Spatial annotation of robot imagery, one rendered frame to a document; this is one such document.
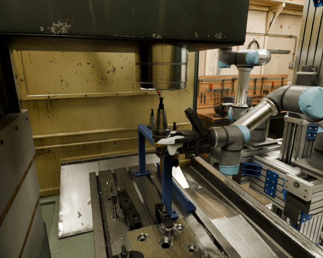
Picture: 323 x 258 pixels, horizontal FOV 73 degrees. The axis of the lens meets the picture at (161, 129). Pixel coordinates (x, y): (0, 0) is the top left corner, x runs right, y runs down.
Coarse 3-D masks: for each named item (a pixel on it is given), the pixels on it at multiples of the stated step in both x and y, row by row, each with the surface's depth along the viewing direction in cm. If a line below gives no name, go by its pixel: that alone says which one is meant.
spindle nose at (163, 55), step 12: (144, 48) 58; (156, 48) 57; (168, 48) 57; (180, 48) 59; (144, 60) 59; (156, 60) 58; (168, 60) 58; (180, 60) 60; (144, 72) 60; (156, 72) 59; (168, 72) 59; (180, 72) 61; (144, 84) 62; (156, 84) 60; (168, 84) 60; (180, 84) 62
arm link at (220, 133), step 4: (212, 128) 78; (216, 128) 78; (220, 128) 78; (216, 132) 76; (220, 132) 77; (224, 132) 77; (216, 136) 76; (220, 136) 76; (224, 136) 77; (216, 140) 76; (220, 140) 76; (224, 140) 77; (216, 144) 77; (220, 144) 77; (224, 144) 78
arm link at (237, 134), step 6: (222, 126) 80; (228, 126) 80; (234, 126) 80; (240, 126) 81; (228, 132) 78; (234, 132) 78; (240, 132) 79; (246, 132) 80; (228, 138) 77; (234, 138) 78; (240, 138) 79; (246, 138) 80; (228, 144) 79; (234, 144) 79; (240, 144) 80
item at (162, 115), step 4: (164, 108) 70; (160, 112) 69; (164, 112) 69; (156, 116) 70; (160, 116) 69; (164, 116) 69; (156, 120) 70; (160, 120) 69; (164, 120) 69; (156, 124) 70; (160, 124) 69; (164, 124) 69; (156, 128) 70; (160, 128) 69; (164, 128) 70
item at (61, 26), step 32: (0, 0) 40; (32, 0) 42; (64, 0) 43; (96, 0) 45; (128, 0) 47; (160, 0) 49; (192, 0) 52; (224, 0) 54; (0, 32) 42; (32, 32) 43; (64, 32) 45; (96, 32) 47; (128, 32) 49; (160, 32) 51; (192, 32) 54; (224, 32) 57
